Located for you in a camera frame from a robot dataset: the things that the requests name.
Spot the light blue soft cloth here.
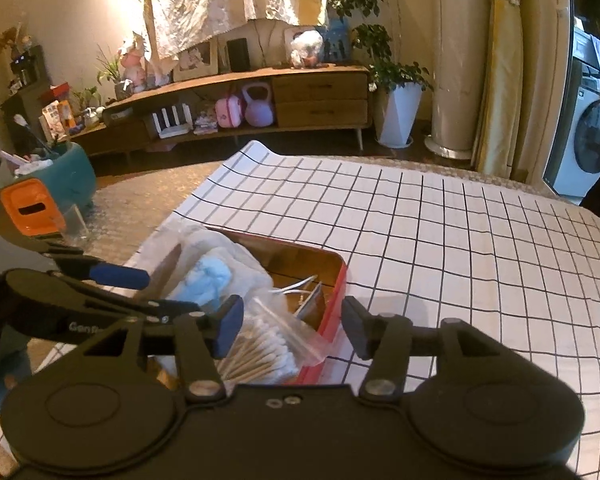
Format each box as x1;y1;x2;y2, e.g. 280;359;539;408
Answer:
168;256;232;312

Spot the cream floor air conditioner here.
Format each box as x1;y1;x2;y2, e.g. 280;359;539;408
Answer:
425;0;490;160

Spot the white wifi router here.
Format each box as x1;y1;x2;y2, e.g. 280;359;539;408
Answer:
151;103;194;140

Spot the orange plastic container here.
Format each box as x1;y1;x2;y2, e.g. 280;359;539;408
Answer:
0;178;66;237

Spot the white planter with plant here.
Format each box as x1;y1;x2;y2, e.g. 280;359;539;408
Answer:
328;0;432;150

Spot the pink small case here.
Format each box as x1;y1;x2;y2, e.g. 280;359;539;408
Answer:
214;94;244;129

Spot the wrapped plush on cabinet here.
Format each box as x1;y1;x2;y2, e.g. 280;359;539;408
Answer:
290;29;323;68

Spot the white gauze cloth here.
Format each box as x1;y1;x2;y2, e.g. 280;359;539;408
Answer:
134;223;284;304

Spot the wooden tv cabinet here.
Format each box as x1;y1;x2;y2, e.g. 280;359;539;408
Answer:
72;64;372;156

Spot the pink doll figure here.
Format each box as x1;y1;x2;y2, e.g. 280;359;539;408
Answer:
119;32;146;93

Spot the red tin box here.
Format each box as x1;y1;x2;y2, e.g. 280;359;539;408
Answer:
222;230;348;385

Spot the white grid tablecloth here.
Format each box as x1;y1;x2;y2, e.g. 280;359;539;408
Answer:
169;142;600;479

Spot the yellow curtain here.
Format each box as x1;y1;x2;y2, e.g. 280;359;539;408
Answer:
471;0;573;190

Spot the washing machine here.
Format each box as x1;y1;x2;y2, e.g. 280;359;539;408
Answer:
543;28;600;205

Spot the picture frame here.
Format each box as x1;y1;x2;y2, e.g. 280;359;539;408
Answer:
173;38;219;82

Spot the purple kettlebell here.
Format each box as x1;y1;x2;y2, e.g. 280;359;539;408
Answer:
242;81;275;128

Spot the teal storage tub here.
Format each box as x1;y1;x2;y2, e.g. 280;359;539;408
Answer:
16;142;96;212

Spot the bag of cotton swabs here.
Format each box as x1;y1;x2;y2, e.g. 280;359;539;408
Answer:
215;294;330;389

